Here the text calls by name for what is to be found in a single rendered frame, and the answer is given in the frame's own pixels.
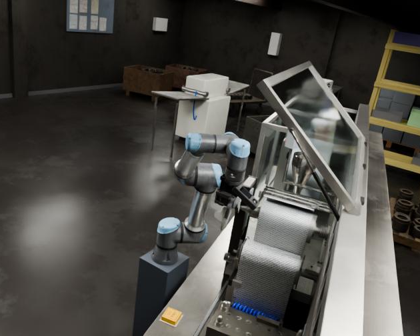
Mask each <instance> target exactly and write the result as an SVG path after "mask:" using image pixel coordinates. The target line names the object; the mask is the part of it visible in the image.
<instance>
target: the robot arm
mask: <svg viewBox="0 0 420 336"><path fill-rule="evenodd" d="M185 148H186V151H185V152H184V154H183V156H182V158H181V159H180V160H178V162H176V164H175V166H174V175H175V177H176V179H177V180H178V181H179V182H180V183H182V184H184V185H186V186H192V187H194V188H195V194H194V197H193V202H192V206H191V210H190V214H189V216H188V217H187V218H186V220H185V222H180V221H179V220H178V219H175V218H173V217H168V218H165V219H162V220H161V221H160V222H159V225H158V228H157V241H156V246H155V248H154V250H153V251H152V255H151V258H152V260H153V261H154V262H156V263H157V264H159V265H173V264H175V263H176V262H178V259H179V253H178V250H177V244H178V243H195V244H198V243H203V242H204V241H205V240H206V237H207V224H206V223H205V221H204V220H205V216H206V213H207V209H208V206H209V202H210V198H211V194H213V193H214V192H215V191H216V188H217V187H218V188H217V191H216V195H215V203H217V204H219V205H220V206H226V207H223V208H222V210H221V211H220V212H216V213H215V214H214V217H215V218H216V219H217V220H219V221H220V222H222V224H221V231H222V230H224V228H226V226H227V222H228V220H229V217H230V215H231V210H232V209H234V208H235V214H238V213H239V208H240V204H241V200H242V201H243V202H244V203H245V204H246V205H247V206H248V207H250V208H251V209H252V210H255V209H256V208H257V206H258V205H259V204H260V202H259V201H258V200H257V199H256V198H255V197H254V196H252V194H250V192H248V190H246V188H244V186H242V183H243V180H244V176H245V171H246V166H247V160H248V157H249V153H250V143H249V142H248V141H246V140H244V139H239V138H238V136H236V134H234V133H232V132H226V133H224V134H222V135H214V134H204V133H188V134H187V136H186V140H185ZM205 153H219V154H226V155H227V156H228V160H227V166H226V171H225V173H224V174H222V169H221V166H220V165H218V164H213V163H200V160H201V159H202V158H203V156H204V154H205Z"/></svg>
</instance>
